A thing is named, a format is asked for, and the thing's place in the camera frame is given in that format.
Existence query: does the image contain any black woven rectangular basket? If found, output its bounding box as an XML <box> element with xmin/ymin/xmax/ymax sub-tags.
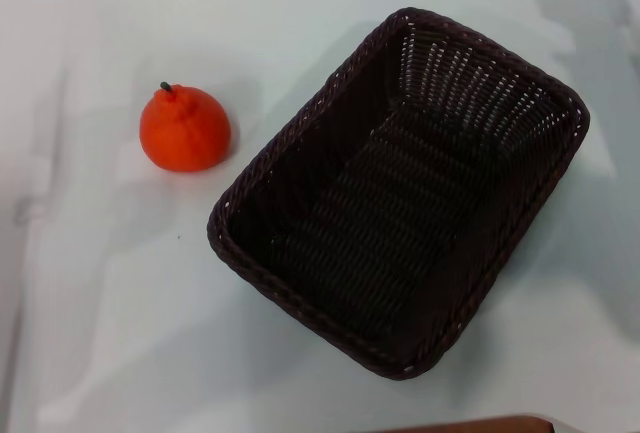
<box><xmin>206</xmin><ymin>5</ymin><xmax>592</xmax><ymax>382</ymax></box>

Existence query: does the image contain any orange toy tangerine with stem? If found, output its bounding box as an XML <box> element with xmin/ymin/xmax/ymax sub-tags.
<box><xmin>138</xmin><ymin>81</ymin><xmax>233</xmax><ymax>173</ymax></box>

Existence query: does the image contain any brown wooden board edge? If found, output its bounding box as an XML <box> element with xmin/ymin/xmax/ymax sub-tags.
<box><xmin>368</xmin><ymin>414</ymin><xmax>556</xmax><ymax>433</ymax></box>

